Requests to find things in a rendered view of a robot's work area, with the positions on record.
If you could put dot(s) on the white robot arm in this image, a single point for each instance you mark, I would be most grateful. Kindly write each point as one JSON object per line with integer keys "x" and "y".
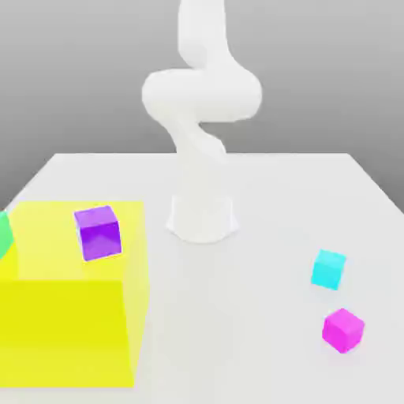
{"x": 202, "y": 94}

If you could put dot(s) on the small purple cube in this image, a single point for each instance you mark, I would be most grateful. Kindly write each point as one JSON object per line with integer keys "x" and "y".
{"x": 99, "y": 235}

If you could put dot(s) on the small cyan cube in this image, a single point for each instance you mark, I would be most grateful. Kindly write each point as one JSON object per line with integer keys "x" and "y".
{"x": 328, "y": 270}

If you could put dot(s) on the small magenta cube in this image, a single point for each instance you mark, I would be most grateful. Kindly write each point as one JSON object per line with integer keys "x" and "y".
{"x": 343, "y": 329}

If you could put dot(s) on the small green cube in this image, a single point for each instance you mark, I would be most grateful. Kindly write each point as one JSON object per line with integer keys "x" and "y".
{"x": 3, "y": 233}

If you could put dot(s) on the large yellow box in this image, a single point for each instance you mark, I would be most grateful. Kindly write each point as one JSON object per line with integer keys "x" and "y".
{"x": 63, "y": 331}

